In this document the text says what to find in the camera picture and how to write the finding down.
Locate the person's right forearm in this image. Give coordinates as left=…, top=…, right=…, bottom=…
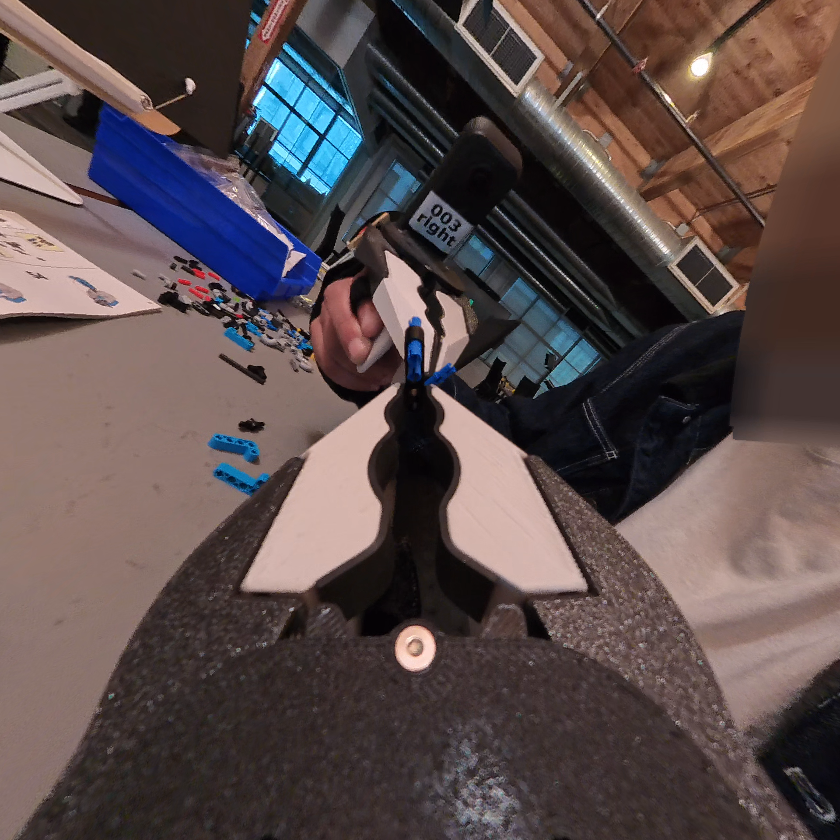
left=453, top=367, right=657, bottom=526

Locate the black axle rod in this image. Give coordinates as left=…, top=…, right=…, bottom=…
left=218, top=353, right=266, bottom=385

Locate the large window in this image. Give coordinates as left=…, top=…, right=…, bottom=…
left=246, top=46, right=365, bottom=198

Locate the open instruction booklet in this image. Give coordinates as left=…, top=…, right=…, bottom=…
left=0, top=210, right=161, bottom=320

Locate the dark denim jacket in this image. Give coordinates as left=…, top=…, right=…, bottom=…
left=577, top=311, right=746, bottom=473

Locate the duct vent grille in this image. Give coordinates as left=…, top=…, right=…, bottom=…
left=669, top=236, right=742, bottom=316
left=455, top=0, right=546, bottom=93

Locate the dark flat panel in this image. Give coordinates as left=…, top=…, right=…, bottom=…
left=39, top=0, right=253, bottom=155

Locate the clear parts bag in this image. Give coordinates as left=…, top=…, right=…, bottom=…
left=167, top=144, right=306, bottom=277

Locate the white shirt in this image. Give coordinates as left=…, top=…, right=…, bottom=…
left=613, top=433, right=840, bottom=729

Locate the pile of small brick parts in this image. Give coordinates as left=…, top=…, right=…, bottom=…
left=131, top=252, right=316, bottom=374

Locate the grey desk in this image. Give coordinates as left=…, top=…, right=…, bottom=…
left=0, top=112, right=368, bottom=840

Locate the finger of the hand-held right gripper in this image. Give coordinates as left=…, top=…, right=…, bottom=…
left=428, top=292, right=475, bottom=371
left=355, top=252, right=429, bottom=387

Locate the white laptop stand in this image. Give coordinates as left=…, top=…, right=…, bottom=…
left=0, top=0, right=155, bottom=206

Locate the person's right hand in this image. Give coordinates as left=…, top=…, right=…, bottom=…
left=307, top=260, right=389, bottom=395

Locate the metal ventilation duct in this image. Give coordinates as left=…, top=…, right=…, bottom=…
left=515, top=79, right=697, bottom=290

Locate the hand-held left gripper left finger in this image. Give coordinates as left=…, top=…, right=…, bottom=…
left=239, top=384, right=401, bottom=595

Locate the blue plastic bin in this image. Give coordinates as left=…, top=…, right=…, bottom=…
left=88, top=105, right=322, bottom=301

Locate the blue straight beam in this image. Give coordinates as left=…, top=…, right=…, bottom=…
left=213, top=462, right=271, bottom=495

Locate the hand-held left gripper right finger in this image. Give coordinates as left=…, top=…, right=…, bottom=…
left=427, top=384, right=588, bottom=597

